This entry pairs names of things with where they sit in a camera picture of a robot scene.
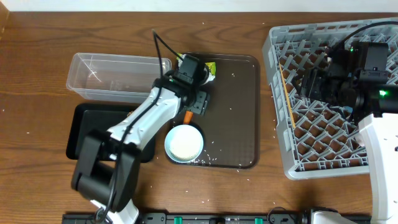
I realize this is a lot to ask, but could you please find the orange carrot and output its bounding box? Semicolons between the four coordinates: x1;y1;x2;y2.
183;111;193;124

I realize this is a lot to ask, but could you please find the wooden chopstick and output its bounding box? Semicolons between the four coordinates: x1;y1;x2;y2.
278;62;296;130

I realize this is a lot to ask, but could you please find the pink and white cup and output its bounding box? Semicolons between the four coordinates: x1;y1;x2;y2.
355;134;365;147

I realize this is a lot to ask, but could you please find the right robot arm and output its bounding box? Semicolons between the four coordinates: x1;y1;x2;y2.
292;42;397;223

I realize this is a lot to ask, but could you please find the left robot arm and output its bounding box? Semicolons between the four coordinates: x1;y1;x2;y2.
71;54;216;223

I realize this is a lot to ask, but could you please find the grey dishwasher rack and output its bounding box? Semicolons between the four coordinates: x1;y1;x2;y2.
262;17;397;180

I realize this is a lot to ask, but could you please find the crumpled white napkin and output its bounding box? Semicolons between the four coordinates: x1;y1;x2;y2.
202;73;215;85

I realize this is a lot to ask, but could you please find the green foil snack wrapper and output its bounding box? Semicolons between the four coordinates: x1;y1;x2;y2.
177;53;216;76

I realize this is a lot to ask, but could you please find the dark brown serving tray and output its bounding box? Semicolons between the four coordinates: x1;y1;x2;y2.
189;53;260;169

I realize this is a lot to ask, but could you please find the light blue rice bowl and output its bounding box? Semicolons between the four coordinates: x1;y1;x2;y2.
164;124;204;164

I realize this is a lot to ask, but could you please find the clear plastic bin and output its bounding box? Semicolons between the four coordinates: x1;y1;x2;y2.
66;53;172;103

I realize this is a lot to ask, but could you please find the black plastic bin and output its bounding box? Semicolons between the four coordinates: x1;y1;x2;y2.
66;103;138;160

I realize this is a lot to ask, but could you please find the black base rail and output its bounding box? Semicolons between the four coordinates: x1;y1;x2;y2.
62;211;371;224

